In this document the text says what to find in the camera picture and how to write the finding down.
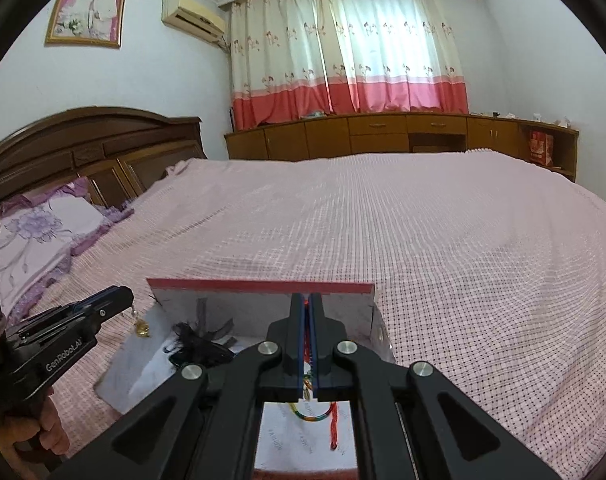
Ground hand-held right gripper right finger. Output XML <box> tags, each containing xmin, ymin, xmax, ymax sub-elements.
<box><xmin>310</xmin><ymin>293</ymin><xmax>559</xmax><ymax>480</ymax></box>

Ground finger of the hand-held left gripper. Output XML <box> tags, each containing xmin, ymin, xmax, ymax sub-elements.
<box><xmin>80</xmin><ymin>296</ymin><xmax>134</xmax><ymax>325</ymax></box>
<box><xmin>75</xmin><ymin>285</ymin><xmax>134</xmax><ymax>308</ymax></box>

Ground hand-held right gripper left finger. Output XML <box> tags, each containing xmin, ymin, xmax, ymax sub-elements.
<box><xmin>48</xmin><ymin>293</ymin><xmax>305</xmax><ymax>480</ymax></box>

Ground gold pendant earring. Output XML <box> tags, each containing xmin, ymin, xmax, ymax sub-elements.
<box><xmin>130</xmin><ymin>307</ymin><xmax>152</xmax><ymax>339</ymax></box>

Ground rainbow braided bracelet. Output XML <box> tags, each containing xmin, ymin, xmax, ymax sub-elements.
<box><xmin>289</xmin><ymin>399</ymin><xmax>335</xmax><ymax>424</ymax></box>

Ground red string bracelet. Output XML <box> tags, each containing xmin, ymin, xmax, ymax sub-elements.
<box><xmin>303</xmin><ymin>296</ymin><xmax>343</xmax><ymax>450</ymax></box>

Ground pink cardboard box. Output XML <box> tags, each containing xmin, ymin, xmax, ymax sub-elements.
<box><xmin>94</xmin><ymin>277</ymin><xmax>397</xmax><ymax>478</ymax></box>

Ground person's left hand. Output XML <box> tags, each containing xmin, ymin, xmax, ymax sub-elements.
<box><xmin>8</xmin><ymin>392</ymin><xmax>71</xmax><ymax>473</ymax></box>

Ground purple floral pillow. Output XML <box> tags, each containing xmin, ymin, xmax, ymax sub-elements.
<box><xmin>0</xmin><ymin>176</ymin><xmax>135</xmax><ymax>322</ymax></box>

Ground black hair claw clip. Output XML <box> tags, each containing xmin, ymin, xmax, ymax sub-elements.
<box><xmin>164</xmin><ymin>317</ymin><xmax>237</xmax><ymax>369</ymax></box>

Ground dark wooden headboard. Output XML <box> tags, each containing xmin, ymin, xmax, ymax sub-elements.
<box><xmin>0</xmin><ymin>106</ymin><xmax>207</xmax><ymax>211</ymax></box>

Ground long wooden cabinet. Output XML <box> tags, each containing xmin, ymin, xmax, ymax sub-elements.
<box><xmin>224</xmin><ymin>112</ymin><xmax>580</xmax><ymax>183</ymax></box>

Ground framed wedding photo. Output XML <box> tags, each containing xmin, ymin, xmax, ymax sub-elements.
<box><xmin>45</xmin><ymin>0</ymin><xmax>130</xmax><ymax>50</ymax></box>

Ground cream and pink curtain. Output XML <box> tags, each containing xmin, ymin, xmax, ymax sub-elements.
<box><xmin>229</xmin><ymin>0</ymin><xmax>470</xmax><ymax>131</ymax></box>

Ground cream air conditioner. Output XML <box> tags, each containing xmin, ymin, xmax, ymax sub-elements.
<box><xmin>161</xmin><ymin>0</ymin><xmax>228</xmax><ymax>45</ymax></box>

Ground red gift bag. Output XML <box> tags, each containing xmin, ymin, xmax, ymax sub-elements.
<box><xmin>528</xmin><ymin>130</ymin><xmax>556</xmax><ymax>166</ymax></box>

